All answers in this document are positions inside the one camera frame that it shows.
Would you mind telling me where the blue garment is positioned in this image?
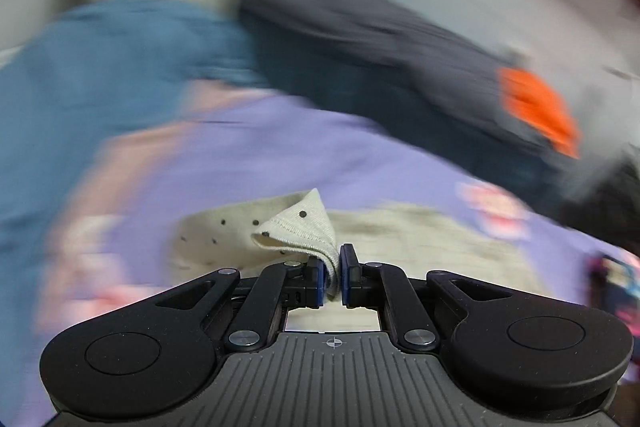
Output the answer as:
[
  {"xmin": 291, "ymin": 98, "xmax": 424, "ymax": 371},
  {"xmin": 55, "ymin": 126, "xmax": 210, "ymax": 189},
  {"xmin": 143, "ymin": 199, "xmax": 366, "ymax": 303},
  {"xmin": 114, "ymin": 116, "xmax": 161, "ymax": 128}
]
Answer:
[{"xmin": 0, "ymin": 0, "xmax": 311, "ymax": 427}]

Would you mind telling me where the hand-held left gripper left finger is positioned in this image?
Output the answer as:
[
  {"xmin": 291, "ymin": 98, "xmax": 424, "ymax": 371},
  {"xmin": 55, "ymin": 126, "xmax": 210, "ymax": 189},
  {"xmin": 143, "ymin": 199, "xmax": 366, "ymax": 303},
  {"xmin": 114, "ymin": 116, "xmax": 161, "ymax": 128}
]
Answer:
[{"xmin": 152, "ymin": 256, "xmax": 331, "ymax": 354}]

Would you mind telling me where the dark navy garment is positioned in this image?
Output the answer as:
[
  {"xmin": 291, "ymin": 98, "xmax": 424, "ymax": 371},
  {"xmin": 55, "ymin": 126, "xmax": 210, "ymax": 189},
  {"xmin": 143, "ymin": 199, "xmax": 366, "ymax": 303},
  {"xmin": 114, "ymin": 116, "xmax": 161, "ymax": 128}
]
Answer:
[{"xmin": 240, "ymin": 0, "xmax": 601, "ymax": 188}]

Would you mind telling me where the cream polka dot garment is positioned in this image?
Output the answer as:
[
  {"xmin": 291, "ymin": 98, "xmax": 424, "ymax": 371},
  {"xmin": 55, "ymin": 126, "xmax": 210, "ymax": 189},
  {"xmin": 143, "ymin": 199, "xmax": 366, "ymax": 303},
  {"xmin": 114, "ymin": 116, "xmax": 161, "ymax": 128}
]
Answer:
[{"xmin": 170, "ymin": 188, "xmax": 566, "ymax": 333}]

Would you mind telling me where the orange cloth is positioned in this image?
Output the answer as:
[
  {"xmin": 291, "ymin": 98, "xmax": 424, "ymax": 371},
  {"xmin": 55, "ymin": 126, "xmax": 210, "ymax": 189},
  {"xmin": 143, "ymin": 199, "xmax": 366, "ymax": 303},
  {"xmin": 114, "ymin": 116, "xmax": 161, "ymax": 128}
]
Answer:
[{"xmin": 499, "ymin": 67, "xmax": 582, "ymax": 158}]

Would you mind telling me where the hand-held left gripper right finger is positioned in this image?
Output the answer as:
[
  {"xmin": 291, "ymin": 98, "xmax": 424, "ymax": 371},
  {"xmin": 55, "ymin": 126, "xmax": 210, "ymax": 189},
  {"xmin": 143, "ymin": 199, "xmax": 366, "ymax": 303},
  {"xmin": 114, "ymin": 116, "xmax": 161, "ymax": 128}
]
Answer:
[{"xmin": 339, "ymin": 243, "xmax": 517, "ymax": 354}]

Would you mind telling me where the purple garment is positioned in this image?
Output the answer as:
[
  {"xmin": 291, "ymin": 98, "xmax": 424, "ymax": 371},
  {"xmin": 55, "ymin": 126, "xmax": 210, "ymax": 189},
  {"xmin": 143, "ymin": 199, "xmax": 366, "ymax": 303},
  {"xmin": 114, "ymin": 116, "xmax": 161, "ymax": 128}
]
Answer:
[{"xmin": 40, "ymin": 84, "xmax": 640, "ymax": 427}]

